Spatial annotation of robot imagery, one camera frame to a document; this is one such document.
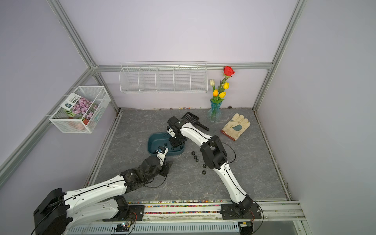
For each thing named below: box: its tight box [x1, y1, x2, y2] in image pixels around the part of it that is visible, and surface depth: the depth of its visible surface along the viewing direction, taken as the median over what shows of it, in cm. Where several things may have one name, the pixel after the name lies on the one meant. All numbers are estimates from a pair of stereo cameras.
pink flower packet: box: [59, 92, 99, 120], surface depth 75 cm
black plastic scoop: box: [181, 111, 210, 131], surface depth 117 cm
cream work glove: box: [220, 113, 251, 141], surface depth 111 cm
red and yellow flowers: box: [209, 66, 236, 104], surface depth 94 cm
